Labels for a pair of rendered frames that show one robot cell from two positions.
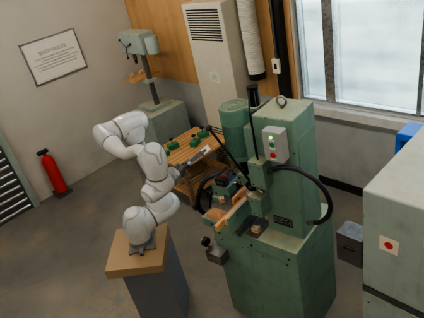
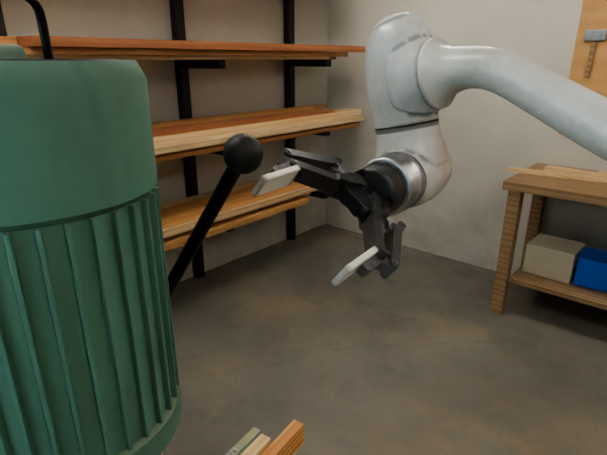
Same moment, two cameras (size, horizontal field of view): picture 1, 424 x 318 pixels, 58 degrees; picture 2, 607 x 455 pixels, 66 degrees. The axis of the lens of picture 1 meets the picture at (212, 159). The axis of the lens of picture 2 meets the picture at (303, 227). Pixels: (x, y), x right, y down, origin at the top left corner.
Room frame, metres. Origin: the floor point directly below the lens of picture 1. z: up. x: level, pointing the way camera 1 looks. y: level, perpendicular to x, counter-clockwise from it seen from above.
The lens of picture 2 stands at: (2.24, -0.05, 1.51)
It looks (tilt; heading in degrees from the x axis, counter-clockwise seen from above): 20 degrees down; 169
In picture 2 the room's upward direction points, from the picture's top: straight up
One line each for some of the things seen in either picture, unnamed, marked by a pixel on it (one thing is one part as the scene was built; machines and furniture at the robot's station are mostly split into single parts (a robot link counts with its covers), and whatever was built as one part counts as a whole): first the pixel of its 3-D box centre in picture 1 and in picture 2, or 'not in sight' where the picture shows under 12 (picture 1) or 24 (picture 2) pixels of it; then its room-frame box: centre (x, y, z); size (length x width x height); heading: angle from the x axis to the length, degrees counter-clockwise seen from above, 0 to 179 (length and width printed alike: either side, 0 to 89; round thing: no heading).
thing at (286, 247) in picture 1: (271, 219); not in sight; (1.79, -0.27, 0.76); 0.57 x 0.45 x 0.09; 45
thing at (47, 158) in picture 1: (53, 172); not in sight; (4.02, 1.84, 0.30); 0.19 x 0.18 x 0.60; 38
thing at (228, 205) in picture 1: (238, 194); not in sight; (1.97, -0.11, 0.87); 0.61 x 0.30 x 0.06; 135
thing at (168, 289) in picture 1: (158, 281); not in sight; (1.96, 0.57, 0.30); 0.30 x 0.30 x 0.60; 83
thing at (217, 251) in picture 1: (217, 254); not in sight; (1.79, 0.11, 0.58); 0.12 x 0.08 x 0.08; 45
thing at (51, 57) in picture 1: (55, 57); not in sight; (4.44, 1.44, 1.48); 0.64 x 0.02 x 0.46; 128
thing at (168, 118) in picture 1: (156, 100); not in sight; (4.25, 0.47, 0.79); 0.62 x 0.48 x 1.58; 36
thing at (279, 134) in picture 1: (275, 144); not in sight; (1.55, -0.31, 1.40); 0.10 x 0.06 x 0.16; 45
